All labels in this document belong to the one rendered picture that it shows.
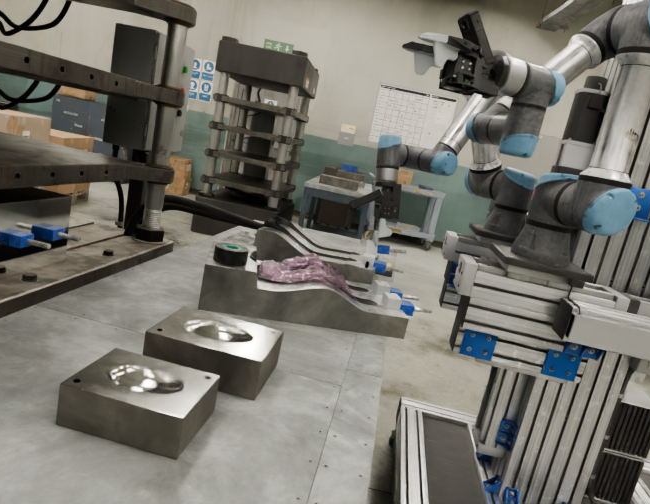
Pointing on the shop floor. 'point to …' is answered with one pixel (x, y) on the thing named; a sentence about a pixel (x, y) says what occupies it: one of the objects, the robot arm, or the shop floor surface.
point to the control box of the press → (115, 133)
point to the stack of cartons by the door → (180, 176)
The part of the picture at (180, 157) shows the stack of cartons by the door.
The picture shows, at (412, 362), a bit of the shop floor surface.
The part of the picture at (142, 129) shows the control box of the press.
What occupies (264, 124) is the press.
